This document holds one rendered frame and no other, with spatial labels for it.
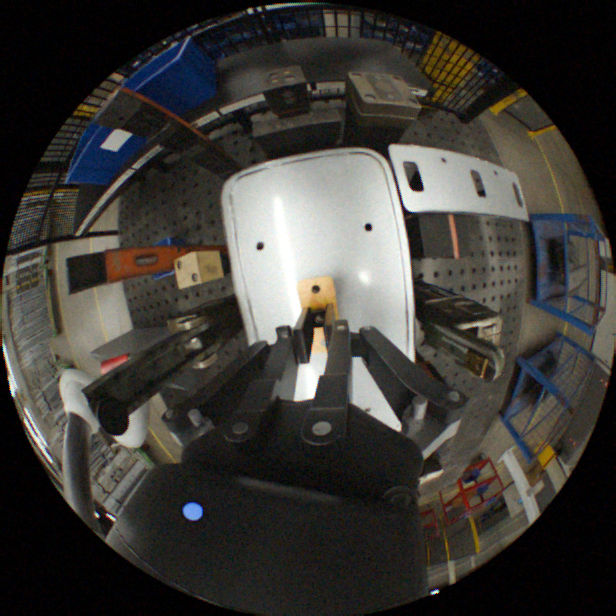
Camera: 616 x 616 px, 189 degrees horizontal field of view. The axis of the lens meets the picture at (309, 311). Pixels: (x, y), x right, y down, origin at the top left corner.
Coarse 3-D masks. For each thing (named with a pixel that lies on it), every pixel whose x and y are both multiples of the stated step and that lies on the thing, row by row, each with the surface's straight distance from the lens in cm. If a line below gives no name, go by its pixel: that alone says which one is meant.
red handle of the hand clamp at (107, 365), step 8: (200, 336) 25; (184, 344) 25; (192, 344) 25; (200, 344) 25; (136, 352) 28; (184, 352) 25; (112, 360) 29; (120, 360) 28; (104, 368) 29; (112, 368) 29
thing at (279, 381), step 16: (288, 336) 16; (272, 352) 13; (288, 352) 13; (272, 368) 12; (288, 368) 12; (256, 384) 9; (272, 384) 9; (288, 384) 12; (256, 400) 8; (272, 400) 8; (240, 416) 7; (256, 416) 7; (224, 432) 7; (240, 432) 7; (256, 432) 7; (240, 448) 7; (256, 448) 7
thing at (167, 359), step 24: (192, 336) 24; (144, 360) 20; (168, 360) 23; (192, 360) 23; (96, 384) 19; (120, 384) 20; (144, 384) 21; (168, 384) 21; (96, 408) 16; (120, 408) 16; (120, 432) 17
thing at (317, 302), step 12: (324, 276) 22; (300, 288) 22; (324, 288) 22; (300, 300) 23; (312, 300) 23; (324, 300) 22; (312, 312) 22; (324, 312) 22; (336, 312) 23; (312, 348) 24; (324, 348) 24
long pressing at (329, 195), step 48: (240, 192) 28; (288, 192) 26; (336, 192) 26; (384, 192) 27; (240, 240) 27; (288, 240) 25; (336, 240) 25; (384, 240) 26; (240, 288) 27; (288, 288) 25; (336, 288) 25; (384, 288) 26
